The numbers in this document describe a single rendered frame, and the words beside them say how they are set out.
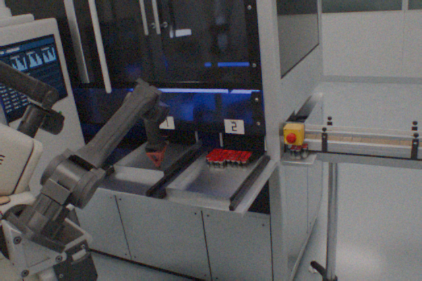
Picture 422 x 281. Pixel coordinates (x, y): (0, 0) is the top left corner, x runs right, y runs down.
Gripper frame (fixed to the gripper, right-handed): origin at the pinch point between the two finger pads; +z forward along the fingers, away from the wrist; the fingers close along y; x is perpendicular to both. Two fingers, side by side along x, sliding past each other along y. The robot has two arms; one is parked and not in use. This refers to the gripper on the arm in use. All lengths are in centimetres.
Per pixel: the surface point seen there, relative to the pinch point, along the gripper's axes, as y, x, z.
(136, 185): -12.0, 7.0, 4.2
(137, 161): 9.4, 14.0, 4.2
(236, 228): 13, -27, 43
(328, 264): 15, -72, 68
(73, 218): 19, 64, 43
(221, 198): -26.3, -30.1, 1.5
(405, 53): 433, -231, 54
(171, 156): 14.7, -0.9, 4.3
